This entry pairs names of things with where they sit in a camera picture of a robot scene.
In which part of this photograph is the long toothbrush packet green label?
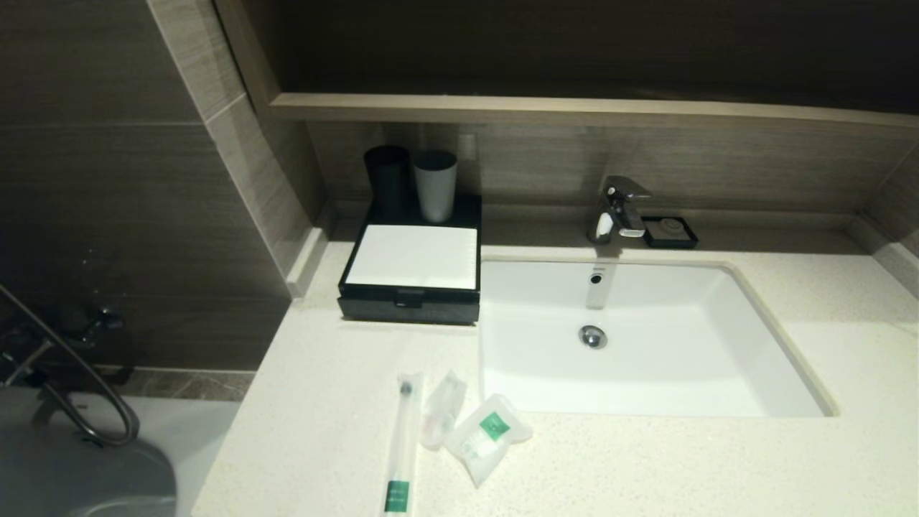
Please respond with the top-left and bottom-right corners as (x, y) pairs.
(383, 371), (425, 517)

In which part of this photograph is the black amenity box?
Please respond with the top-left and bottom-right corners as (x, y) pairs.
(337, 194), (483, 306)

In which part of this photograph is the white ribbed pad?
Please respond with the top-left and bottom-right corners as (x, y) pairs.
(345, 224), (479, 291)

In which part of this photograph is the grey cup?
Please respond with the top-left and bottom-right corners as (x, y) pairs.
(413, 149), (458, 223)

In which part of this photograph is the black cup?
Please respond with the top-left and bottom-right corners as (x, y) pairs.
(364, 145), (414, 218)

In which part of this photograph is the small translucent packet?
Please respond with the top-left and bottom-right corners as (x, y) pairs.
(420, 370), (468, 452)

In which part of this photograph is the chrome faucet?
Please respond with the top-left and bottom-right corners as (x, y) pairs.
(587, 175), (653, 245)

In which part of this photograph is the clear packet green label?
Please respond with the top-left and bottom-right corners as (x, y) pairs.
(444, 393), (533, 489)

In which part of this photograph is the black soap dish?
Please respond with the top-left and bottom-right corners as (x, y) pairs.
(641, 215), (699, 250)

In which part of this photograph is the white sink basin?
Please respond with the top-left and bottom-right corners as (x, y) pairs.
(479, 257), (838, 419)

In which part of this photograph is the grey toilet lid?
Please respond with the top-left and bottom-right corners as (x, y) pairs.
(0, 388), (177, 517)

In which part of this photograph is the wooden wall ledge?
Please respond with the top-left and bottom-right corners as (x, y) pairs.
(269, 92), (919, 131)

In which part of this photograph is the dark wall valve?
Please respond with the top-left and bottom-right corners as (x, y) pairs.
(61, 305), (126, 347)

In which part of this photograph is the metal hose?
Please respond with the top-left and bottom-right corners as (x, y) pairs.
(0, 286), (141, 447)

